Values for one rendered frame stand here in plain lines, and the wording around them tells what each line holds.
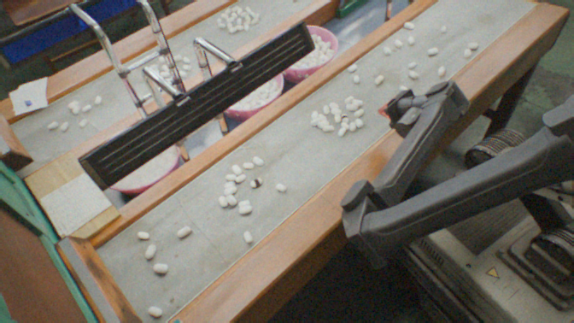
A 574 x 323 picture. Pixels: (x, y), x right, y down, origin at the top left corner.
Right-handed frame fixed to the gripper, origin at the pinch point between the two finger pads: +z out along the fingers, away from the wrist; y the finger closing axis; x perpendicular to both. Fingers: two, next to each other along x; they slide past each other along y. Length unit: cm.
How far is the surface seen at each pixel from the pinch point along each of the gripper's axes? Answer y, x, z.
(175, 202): 58, -9, 28
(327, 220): 32.6, 13.2, -1.9
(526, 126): -112, 78, 45
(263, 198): 39.2, 2.9, 14.3
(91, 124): 61, -40, 65
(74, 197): 78, -25, 40
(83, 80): 53, -55, 81
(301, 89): 1.7, -13.2, 30.9
